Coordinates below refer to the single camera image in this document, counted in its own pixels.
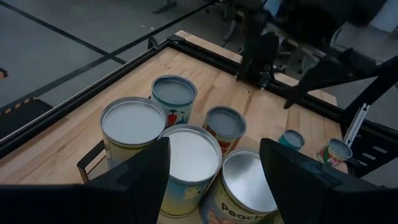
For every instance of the large peaches can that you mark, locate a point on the large peaches can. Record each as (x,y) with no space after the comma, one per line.
(245,180)

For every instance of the office chair base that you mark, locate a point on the office chair base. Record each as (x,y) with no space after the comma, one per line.
(164,4)

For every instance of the large carrots can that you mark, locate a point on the large carrots can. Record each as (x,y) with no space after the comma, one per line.
(192,155)

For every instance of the black mat with striped edge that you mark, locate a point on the black mat with striped edge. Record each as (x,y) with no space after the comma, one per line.
(18,123)

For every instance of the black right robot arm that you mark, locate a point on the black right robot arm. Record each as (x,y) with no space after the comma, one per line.
(335,18)

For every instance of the small red green can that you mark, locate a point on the small red green can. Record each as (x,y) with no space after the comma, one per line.
(334,151)

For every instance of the black metal table frame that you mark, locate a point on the black metal table frame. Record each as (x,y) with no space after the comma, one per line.
(93,91)

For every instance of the black frame bracket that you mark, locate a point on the black frame bracket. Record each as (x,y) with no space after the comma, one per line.
(153,42)

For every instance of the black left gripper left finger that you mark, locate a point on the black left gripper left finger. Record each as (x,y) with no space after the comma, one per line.
(93,202)

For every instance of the large yellow label can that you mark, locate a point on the large yellow label can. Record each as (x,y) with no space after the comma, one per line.
(133,121)

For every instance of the white plastic strip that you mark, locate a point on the white plastic strip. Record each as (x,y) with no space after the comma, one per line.
(357,123)

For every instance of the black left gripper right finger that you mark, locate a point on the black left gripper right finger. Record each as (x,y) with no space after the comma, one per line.
(326,199)

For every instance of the small teal can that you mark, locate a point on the small teal can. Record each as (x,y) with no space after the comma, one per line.
(292,138)

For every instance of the peas can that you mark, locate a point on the peas can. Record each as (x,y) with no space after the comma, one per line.
(174,90)

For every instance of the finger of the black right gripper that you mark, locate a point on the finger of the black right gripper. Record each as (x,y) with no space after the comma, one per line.
(317,76)
(259,59)

